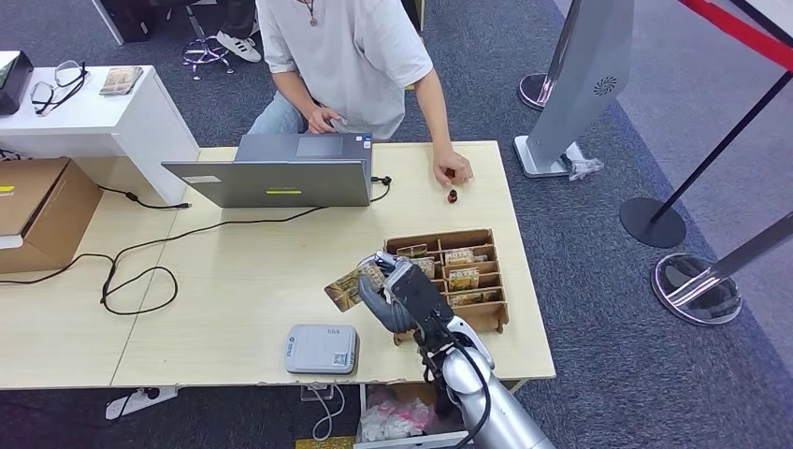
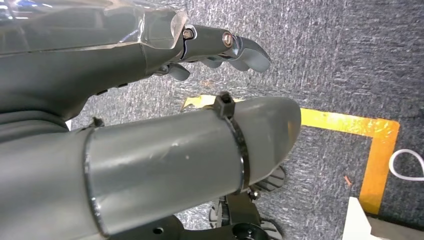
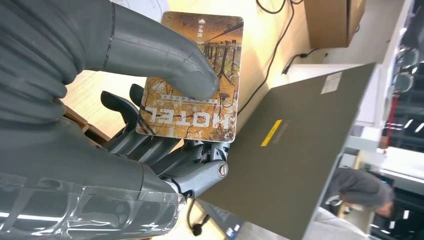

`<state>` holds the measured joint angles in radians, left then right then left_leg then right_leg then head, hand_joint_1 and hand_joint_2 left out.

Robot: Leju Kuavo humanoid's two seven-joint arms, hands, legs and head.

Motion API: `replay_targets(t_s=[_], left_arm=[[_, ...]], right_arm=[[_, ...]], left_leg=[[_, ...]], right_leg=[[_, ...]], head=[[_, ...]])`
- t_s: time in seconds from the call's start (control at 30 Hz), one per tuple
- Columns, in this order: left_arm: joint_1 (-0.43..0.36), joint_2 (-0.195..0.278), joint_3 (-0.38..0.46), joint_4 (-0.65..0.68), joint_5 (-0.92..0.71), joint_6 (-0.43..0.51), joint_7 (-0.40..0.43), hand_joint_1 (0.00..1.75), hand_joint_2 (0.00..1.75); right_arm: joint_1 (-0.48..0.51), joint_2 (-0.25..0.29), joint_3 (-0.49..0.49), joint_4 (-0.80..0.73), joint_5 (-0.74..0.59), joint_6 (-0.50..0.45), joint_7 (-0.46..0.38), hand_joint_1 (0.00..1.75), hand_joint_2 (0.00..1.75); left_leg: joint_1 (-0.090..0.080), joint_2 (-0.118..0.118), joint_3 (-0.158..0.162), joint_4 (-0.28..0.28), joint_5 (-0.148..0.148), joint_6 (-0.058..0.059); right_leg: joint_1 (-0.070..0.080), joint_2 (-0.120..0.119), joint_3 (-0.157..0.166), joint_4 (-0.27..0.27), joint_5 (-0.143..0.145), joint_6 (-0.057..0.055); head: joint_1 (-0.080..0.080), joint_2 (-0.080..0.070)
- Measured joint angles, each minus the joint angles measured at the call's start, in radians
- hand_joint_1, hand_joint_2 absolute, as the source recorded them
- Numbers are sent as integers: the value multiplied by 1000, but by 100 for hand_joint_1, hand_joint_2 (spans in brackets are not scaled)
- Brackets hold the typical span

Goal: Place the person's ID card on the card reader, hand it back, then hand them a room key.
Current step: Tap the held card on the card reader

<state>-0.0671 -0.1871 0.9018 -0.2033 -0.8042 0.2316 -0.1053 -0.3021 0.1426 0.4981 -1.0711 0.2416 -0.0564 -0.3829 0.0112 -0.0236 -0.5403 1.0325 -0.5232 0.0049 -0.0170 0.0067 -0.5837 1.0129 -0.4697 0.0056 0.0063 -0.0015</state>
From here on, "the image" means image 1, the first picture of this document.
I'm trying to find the person's left hand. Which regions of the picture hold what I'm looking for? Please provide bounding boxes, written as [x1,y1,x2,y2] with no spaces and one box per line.
[432,150,475,187]

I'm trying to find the person's right hand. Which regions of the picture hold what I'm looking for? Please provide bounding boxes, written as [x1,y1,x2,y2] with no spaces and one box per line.
[306,106,343,135]

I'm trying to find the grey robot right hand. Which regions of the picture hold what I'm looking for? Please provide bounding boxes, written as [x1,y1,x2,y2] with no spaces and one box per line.
[357,251,417,335]

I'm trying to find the picture-printed ID card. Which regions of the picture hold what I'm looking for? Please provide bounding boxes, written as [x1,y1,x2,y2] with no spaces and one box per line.
[324,263,388,313]

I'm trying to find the person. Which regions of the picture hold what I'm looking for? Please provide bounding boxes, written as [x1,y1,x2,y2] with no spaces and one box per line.
[246,0,475,187]
[213,0,267,64]

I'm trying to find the grey card reader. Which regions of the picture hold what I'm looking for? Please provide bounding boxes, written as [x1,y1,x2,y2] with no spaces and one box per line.
[283,324,360,375]

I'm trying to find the wooden card holder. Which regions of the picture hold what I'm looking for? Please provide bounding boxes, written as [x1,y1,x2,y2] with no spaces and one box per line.
[383,228,511,346]

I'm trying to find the grey laptop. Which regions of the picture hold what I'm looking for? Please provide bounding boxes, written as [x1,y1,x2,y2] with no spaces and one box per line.
[161,132,375,210]

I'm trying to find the crumpled plastic bag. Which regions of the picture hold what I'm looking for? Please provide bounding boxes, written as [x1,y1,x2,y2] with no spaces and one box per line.
[359,396,435,444]

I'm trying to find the clear plastic wrap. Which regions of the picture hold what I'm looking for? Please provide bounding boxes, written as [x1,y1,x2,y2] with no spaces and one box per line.
[560,142,605,182]

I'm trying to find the office chair chrome base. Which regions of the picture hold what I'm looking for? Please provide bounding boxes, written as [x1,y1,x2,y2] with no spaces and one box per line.
[148,0,237,81]

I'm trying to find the yellow floor tape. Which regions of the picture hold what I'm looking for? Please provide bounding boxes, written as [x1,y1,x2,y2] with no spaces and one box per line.
[295,436,356,449]

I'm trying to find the grey kiosk stand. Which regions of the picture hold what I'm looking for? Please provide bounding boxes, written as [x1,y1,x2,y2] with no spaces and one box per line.
[512,0,636,181]

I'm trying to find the white cabinet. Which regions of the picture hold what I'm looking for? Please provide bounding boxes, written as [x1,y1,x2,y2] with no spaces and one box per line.
[0,65,201,206]

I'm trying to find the stack of printed cards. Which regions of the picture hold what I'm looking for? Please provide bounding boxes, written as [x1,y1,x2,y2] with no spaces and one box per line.
[98,65,144,96]

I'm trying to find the black case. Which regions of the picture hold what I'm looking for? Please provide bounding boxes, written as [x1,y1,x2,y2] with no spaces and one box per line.
[98,0,156,43]

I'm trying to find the white power strip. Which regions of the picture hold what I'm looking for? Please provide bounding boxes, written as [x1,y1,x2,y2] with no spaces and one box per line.
[105,384,179,421]

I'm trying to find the black-framed glasses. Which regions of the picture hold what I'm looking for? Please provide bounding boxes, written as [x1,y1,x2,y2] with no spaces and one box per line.
[29,60,89,117]

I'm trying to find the brown cardboard box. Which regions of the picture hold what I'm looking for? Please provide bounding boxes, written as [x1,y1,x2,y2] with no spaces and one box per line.
[0,157,104,275]

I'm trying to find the red barrier belt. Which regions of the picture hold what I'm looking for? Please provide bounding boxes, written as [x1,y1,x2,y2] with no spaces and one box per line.
[676,0,793,72]

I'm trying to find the black laptop power cable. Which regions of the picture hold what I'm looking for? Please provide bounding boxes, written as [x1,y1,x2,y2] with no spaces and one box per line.
[0,175,394,317]

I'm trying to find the chrome stanchion post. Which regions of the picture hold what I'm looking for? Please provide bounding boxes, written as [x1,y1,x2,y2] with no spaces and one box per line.
[517,0,584,111]
[650,212,793,327]

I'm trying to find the white cable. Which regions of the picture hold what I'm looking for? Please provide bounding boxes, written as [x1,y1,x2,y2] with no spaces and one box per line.
[310,384,346,442]

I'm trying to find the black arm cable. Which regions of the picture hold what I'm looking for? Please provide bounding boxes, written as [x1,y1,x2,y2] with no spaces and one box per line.
[416,322,494,449]

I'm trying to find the black USB cable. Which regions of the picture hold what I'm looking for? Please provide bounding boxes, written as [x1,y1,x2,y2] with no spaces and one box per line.
[97,183,192,210]

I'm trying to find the black stanchion post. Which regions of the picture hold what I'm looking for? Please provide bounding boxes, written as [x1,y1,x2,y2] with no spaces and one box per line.
[619,71,793,250]

